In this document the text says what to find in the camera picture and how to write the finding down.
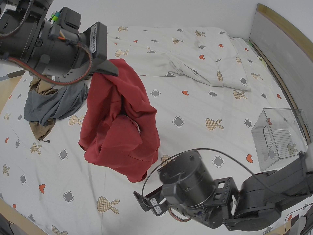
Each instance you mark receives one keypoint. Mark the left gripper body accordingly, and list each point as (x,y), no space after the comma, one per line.
(61,57)

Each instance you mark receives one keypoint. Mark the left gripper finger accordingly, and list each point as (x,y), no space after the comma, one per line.
(108,68)

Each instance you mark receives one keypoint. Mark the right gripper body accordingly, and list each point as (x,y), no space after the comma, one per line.
(156,202)

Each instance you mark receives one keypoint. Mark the red shirt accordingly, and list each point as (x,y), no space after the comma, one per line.
(122,136)

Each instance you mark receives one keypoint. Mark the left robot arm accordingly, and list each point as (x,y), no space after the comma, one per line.
(14,28)

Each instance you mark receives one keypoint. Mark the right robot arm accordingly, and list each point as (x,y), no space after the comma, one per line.
(256,194)

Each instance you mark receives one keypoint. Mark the grey garment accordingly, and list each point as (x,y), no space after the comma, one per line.
(53,101)

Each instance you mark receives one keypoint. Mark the white printed quilt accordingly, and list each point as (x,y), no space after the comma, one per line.
(171,50)

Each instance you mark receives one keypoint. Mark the brown garment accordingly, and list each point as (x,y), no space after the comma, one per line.
(40,130)

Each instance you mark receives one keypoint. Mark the bed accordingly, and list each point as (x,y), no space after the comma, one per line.
(195,131)

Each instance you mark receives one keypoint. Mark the clear plastic box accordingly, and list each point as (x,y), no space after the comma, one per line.
(281,136)

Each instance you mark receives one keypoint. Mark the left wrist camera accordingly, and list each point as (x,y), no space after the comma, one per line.
(71,18)

